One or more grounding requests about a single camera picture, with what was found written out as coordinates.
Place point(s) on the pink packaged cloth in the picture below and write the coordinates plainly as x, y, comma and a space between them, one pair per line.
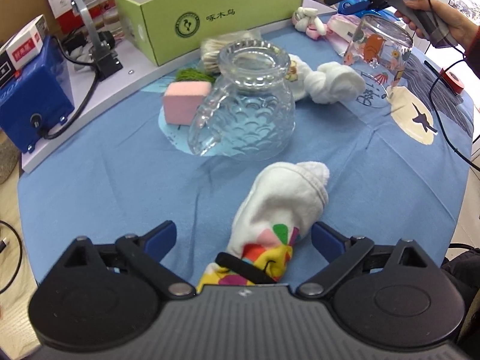
340, 31

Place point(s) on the green cardboard box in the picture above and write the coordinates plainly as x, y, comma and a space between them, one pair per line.
166, 29

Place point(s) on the red tape roll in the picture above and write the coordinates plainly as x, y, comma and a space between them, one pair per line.
452, 81

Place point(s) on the green scrub pad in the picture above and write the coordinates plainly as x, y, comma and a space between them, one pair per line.
193, 74

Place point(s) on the blue sealer machine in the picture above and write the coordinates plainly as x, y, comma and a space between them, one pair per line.
39, 99

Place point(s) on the blue tissue pack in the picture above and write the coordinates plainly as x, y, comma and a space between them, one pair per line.
353, 7

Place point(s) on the person right hand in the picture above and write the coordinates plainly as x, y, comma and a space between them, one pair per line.
462, 29

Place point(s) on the blue table cloth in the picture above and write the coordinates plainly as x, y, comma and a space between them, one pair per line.
120, 174

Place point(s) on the pink sponge block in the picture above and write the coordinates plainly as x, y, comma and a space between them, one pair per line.
182, 99

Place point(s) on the white bunny plush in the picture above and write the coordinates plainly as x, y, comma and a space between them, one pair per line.
306, 20

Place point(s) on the fish print glass cup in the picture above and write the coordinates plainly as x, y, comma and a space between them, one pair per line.
379, 49

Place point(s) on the clear glass pitcher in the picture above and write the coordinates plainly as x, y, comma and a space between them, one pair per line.
249, 113

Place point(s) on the black white small carton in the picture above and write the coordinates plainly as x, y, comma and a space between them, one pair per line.
23, 47

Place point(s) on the white knotted sock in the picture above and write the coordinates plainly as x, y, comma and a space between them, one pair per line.
329, 83

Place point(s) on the grey metal sealer frame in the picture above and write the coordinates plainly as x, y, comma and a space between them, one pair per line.
102, 52

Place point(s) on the white colourful sock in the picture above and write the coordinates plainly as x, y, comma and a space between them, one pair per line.
285, 200

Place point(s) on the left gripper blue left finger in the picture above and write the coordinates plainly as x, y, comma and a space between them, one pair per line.
143, 255

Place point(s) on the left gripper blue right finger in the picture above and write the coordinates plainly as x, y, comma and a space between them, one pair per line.
346, 257

